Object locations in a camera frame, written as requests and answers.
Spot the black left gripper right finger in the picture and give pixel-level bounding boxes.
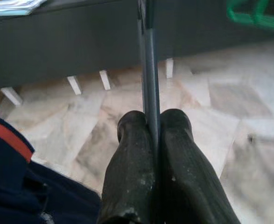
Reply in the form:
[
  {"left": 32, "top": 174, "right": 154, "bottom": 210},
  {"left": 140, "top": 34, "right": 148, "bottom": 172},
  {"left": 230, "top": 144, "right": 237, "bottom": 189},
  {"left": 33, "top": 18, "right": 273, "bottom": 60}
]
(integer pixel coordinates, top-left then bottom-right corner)
[{"left": 159, "top": 108, "right": 242, "bottom": 224}]

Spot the black plastic hanger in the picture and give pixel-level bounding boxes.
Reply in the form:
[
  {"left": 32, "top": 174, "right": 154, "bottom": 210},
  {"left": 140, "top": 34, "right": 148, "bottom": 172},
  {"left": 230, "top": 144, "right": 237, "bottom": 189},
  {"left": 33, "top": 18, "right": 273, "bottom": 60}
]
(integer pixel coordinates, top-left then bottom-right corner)
[{"left": 136, "top": 0, "right": 162, "bottom": 194}]

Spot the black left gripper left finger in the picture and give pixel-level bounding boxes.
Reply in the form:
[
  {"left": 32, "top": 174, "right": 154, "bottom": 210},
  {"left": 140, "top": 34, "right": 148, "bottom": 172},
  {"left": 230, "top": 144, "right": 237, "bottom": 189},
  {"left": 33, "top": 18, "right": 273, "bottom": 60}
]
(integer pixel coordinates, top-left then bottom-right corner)
[{"left": 100, "top": 111, "right": 155, "bottom": 224}]

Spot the navy shirt with red collar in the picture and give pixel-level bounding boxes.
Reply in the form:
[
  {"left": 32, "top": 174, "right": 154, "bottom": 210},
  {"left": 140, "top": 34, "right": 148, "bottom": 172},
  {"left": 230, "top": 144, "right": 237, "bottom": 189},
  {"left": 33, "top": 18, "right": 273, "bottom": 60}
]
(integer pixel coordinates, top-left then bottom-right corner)
[{"left": 0, "top": 112, "right": 103, "bottom": 224}]

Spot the black TV cabinet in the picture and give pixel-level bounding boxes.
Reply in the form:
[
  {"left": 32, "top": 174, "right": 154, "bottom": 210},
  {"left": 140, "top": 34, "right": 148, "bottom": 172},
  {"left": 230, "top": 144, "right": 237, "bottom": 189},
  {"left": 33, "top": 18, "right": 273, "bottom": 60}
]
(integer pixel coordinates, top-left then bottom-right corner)
[{"left": 0, "top": 0, "right": 274, "bottom": 107}]

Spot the green plastic hanger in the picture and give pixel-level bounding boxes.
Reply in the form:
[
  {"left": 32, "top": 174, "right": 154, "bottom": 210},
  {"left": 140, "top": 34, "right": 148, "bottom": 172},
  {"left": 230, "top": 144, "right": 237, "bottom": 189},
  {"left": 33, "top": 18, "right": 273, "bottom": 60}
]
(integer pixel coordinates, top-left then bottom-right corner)
[{"left": 225, "top": 0, "right": 274, "bottom": 33}]

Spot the stack of papers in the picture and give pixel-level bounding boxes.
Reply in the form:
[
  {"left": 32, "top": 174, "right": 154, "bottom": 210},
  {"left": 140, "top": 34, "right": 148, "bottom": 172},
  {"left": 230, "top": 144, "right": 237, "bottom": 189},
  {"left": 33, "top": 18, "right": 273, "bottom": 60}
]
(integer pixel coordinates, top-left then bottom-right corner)
[{"left": 0, "top": 0, "right": 48, "bottom": 16}]

